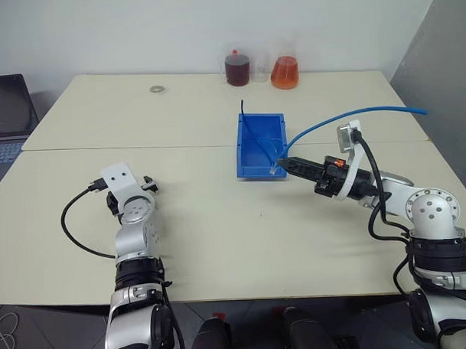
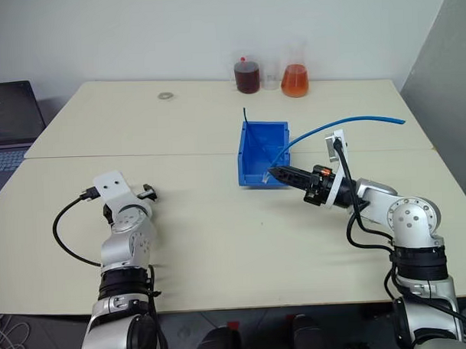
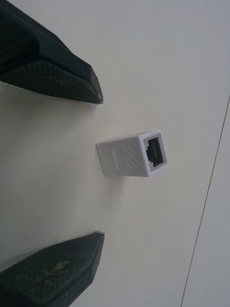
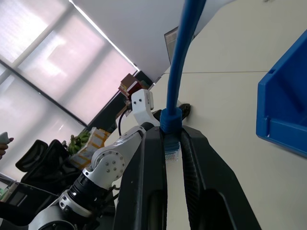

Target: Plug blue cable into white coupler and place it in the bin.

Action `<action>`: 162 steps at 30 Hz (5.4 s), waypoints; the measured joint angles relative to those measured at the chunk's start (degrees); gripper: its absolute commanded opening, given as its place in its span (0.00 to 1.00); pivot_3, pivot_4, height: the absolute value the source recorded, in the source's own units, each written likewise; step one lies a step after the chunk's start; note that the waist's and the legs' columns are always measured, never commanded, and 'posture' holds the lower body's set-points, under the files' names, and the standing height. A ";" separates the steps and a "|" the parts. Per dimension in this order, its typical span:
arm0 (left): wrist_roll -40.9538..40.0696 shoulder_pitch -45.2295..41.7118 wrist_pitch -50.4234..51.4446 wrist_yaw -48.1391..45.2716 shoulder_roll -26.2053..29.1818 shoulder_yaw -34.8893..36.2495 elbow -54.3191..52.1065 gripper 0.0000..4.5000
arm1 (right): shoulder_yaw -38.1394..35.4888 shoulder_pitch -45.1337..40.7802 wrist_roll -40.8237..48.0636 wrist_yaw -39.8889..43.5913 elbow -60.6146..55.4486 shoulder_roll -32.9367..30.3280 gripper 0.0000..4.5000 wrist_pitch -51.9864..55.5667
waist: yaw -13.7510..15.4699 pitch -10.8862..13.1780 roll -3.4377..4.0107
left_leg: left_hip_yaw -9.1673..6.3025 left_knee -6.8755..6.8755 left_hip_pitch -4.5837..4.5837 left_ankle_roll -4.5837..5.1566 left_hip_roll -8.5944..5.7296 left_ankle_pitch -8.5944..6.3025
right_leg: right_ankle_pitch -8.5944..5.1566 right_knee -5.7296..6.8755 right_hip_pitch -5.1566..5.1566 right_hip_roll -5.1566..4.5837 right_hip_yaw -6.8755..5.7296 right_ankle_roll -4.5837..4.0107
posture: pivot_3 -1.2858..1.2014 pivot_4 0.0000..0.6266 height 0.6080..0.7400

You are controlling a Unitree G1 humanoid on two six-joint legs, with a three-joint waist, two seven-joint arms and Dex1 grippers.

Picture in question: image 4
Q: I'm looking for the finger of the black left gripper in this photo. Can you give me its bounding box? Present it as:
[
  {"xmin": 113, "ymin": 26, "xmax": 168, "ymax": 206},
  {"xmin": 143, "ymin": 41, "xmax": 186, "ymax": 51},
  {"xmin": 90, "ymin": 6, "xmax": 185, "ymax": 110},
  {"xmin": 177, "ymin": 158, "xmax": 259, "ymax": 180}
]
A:
[{"xmin": 178, "ymin": 103, "xmax": 192, "ymax": 121}]

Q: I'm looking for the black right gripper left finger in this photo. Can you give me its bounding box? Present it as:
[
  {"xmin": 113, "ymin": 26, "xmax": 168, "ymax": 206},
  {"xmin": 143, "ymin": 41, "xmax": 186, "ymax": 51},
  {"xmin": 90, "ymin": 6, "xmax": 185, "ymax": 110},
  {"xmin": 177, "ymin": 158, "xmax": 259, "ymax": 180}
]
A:
[{"xmin": 114, "ymin": 126, "xmax": 168, "ymax": 230}]

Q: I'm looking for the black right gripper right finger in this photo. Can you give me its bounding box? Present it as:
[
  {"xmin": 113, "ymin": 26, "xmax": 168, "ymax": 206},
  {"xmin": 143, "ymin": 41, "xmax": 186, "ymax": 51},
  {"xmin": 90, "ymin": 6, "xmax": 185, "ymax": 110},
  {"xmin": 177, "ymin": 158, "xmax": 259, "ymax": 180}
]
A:
[{"xmin": 179, "ymin": 125, "xmax": 262, "ymax": 230}]

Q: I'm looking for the blue ethernet cable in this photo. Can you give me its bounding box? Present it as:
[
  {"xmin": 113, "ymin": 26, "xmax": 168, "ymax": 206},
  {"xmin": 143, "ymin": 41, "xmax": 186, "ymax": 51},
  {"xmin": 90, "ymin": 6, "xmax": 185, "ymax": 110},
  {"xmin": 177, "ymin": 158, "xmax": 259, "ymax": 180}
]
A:
[{"xmin": 159, "ymin": 0, "xmax": 210, "ymax": 166}]

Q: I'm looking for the blue plastic bin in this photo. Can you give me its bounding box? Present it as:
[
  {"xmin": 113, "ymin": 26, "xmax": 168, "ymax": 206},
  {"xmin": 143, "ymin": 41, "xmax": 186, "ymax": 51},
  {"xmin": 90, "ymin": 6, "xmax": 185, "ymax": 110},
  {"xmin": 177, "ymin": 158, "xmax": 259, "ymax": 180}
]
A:
[{"xmin": 255, "ymin": 30, "xmax": 307, "ymax": 159}]

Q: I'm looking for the bystander hand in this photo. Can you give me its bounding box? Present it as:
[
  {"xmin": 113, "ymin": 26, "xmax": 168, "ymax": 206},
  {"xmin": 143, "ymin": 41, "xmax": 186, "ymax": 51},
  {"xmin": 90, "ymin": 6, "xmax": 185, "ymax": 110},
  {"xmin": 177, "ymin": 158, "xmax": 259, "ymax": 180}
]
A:
[{"xmin": 0, "ymin": 141, "xmax": 10, "ymax": 161}]

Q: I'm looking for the stack of books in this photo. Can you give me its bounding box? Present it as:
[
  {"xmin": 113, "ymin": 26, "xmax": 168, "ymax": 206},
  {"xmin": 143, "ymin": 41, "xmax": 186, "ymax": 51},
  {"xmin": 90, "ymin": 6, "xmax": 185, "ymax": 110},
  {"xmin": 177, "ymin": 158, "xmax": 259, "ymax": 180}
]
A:
[{"xmin": 118, "ymin": 73, "xmax": 154, "ymax": 98}]

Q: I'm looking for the white orange cardboard box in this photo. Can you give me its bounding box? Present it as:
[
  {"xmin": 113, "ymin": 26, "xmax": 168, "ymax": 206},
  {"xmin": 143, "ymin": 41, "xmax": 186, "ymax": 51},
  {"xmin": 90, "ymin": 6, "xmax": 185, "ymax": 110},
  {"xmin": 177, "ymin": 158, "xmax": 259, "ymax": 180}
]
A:
[{"xmin": 69, "ymin": 127, "xmax": 112, "ymax": 171}]

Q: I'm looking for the green banana bunch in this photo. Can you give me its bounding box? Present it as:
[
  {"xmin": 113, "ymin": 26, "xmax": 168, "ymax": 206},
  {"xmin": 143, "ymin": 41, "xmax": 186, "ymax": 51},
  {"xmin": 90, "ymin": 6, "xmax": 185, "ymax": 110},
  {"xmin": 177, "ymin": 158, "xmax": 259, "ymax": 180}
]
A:
[{"xmin": 66, "ymin": 131, "xmax": 92, "ymax": 156}]

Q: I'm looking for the black office chair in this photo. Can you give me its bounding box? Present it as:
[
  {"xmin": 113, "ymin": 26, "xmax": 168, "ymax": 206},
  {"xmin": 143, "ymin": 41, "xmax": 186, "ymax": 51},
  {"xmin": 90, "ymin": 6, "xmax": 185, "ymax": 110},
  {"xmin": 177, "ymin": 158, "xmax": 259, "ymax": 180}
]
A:
[{"xmin": 15, "ymin": 138, "xmax": 83, "ymax": 195}]

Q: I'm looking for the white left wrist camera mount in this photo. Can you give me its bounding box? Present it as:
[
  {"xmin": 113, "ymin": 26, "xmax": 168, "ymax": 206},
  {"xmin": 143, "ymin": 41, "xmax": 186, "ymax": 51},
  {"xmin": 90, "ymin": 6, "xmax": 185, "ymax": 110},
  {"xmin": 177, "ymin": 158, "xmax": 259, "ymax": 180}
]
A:
[{"xmin": 130, "ymin": 89, "xmax": 161, "ymax": 127}]

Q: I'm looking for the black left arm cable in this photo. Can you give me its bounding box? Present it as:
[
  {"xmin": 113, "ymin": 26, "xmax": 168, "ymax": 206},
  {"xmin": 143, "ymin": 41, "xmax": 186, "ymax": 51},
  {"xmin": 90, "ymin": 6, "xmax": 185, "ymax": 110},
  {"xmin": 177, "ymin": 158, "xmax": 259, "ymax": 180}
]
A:
[{"xmin": 117, "ymin": 110, "xmax": 129, "ymax": 139}]

